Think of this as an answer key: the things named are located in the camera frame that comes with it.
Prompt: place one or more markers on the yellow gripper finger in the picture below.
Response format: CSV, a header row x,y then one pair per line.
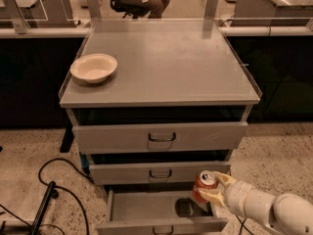
x,y
224,179
213,196

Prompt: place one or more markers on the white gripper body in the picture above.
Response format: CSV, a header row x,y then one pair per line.
x,y
239,195

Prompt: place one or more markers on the red coke can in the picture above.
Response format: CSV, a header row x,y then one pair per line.
x,y
205,179

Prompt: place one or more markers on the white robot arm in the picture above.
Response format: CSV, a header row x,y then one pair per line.
x,y
285,214

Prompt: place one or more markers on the grey top drawer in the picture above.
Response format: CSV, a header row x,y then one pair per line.
x,y
158,129

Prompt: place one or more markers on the grey drawer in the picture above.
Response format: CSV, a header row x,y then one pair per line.
x,y
158,129
158,209
155,167

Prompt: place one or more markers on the grey bottom drawer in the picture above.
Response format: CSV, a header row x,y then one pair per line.
x,y
158,209

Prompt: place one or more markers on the grey drawer cabinet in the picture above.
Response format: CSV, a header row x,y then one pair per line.
x,y
163,63

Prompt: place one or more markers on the grey middle drawer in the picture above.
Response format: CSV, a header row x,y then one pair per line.
x,y
155,167

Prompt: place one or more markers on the black power strip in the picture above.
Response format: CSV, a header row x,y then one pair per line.
x,y
34,230

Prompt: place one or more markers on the white paper bowl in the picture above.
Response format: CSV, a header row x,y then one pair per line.
x,y
93,68

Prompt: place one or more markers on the clear acrylic barrier panel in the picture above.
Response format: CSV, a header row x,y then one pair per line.
x,y
23,15

